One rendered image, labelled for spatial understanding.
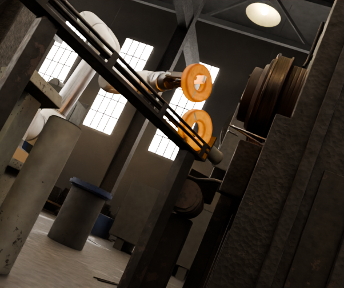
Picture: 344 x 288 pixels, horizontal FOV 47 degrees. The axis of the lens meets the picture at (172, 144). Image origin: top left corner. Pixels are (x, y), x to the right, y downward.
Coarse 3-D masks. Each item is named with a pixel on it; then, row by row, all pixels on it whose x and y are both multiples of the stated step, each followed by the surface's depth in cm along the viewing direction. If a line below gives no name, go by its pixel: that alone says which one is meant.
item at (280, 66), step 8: (280, 56) 187; (280, 64) 180; (288, 64) 180; (272, 72) 176; (280, 72) 177; (272, 80) 175; (280, 80) 175; (264, 88) 174; (272, 88) 175; (264, 96) 175; (272, 96) 174; (264, 104) 176; (272, 104) 174; (256, 112) 177; (264, 112) 176; (256, 120) 179; (264, 120) 178; (256, 128) 182; (256, 144) 194
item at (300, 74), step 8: (288, 72) 176; (296, 72) 181; (304, 72) 182; (288, 80) 178; (296, 80) 177; (304, 80) 177; (280, 88) 173; (288, 88) 176; (296, 88) 176; (280, 96) 176; (288, 96) 175; (296, 96) 175; (280, 104) 176; (288, 104) 175; (272, 112) 174; (280, 112) 177; (288, 112) 175; (272, 120) 179; (264, 128) 179; (264, 136) 187
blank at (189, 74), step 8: (192, 64) 156; (200, 64) 157; (184, 72) 154; (192, 72) 154; (200, 72) 157; (208, 72) 160; (184, 80) 153; (192, 80) 154; (208, 80) 160; (184, 88) 154; (192, 88) 154; (200, 88) 161; (208, 88) 161; (192, 96) 155; (200, 96) 158; (208, 96) 161
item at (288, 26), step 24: (144, 0) 1119; (168, 0) 1354; (216, 0) 1242; (240, 0) 1192; (264, 0) 1147; (288, 0) 1104; (312, 0) 1049; (216, 24) 1071; (240, 24) 1307; (288, 24) 1202; (312, 24) 1156
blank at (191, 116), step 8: (192, 112) 142; (200, 112) 145; (192, 120) 142; (200, 120) 145; (208, 120) 148; (200, 128) 149; (208, 128) 149; (184, 136) 141; (200, 136) 148; (208, 136) 149; (192, 144) 144
